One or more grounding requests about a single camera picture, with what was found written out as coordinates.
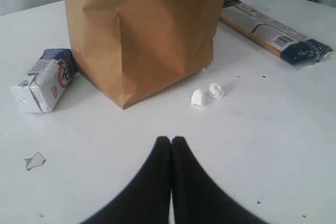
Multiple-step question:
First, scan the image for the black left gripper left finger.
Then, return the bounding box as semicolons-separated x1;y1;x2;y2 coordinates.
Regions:
83;136;172;223

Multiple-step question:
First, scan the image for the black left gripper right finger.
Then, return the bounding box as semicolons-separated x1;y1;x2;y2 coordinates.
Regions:
171;136;265;223

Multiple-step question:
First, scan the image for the small white plastic piece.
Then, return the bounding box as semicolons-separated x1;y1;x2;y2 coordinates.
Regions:
208;83;225;99
191;89;206;106

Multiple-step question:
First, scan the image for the dark blue noodle packet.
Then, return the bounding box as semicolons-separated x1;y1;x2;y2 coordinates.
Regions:
220;0;334;67

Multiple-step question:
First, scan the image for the brown paper shopping bag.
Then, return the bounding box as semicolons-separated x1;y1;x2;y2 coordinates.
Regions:
64;0;224;109

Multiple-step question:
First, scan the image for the small torn label scrap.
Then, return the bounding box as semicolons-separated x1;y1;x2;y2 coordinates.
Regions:
24;152;46;171

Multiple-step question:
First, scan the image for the small blue white milk carton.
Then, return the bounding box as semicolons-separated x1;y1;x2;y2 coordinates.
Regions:
10;48;78;113

